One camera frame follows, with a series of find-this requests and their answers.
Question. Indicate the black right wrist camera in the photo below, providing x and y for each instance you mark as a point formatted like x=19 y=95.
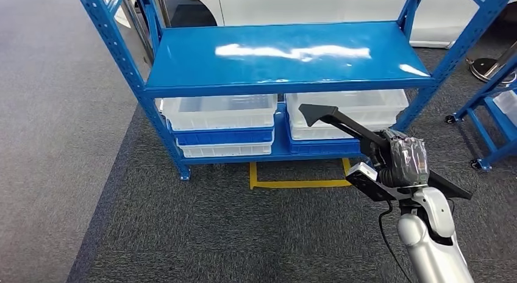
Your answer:
x=365 y=180

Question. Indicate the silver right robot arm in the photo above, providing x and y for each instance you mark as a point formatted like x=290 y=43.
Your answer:
x=428 y=249

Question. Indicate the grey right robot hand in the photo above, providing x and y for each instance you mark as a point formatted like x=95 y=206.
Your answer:
x=410 y=160

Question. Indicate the round steel stanchion base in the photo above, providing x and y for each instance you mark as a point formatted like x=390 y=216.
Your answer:
x=484 y=69

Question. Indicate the blue metal shelf rack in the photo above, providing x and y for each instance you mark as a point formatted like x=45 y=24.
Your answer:
x=194 y=67

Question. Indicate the white car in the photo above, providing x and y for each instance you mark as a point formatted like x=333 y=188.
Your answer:
x=303 y=6

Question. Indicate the white plastic bin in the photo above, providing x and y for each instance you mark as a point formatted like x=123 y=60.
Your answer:
x=363 y=105
x=508 y=105
x=222 y=150
x=222 y=115

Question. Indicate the black plastic plate frame part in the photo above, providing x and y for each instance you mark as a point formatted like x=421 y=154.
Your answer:
x=343 y=123

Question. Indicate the blue shelf rack with casters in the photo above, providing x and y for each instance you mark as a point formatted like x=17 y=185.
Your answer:
x=490 y=131

